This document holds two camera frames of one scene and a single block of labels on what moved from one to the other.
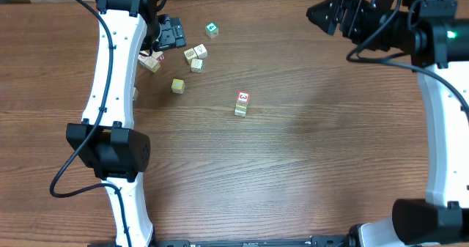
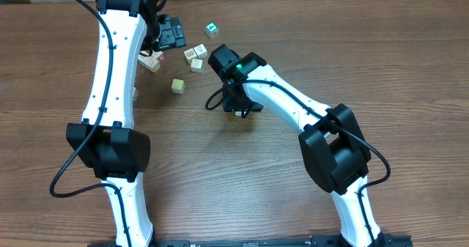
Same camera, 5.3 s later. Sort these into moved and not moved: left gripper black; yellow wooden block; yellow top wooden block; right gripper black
Moved: right gripper black
Not moved: yellow top wooden block; yellow wooden block; left gripper black
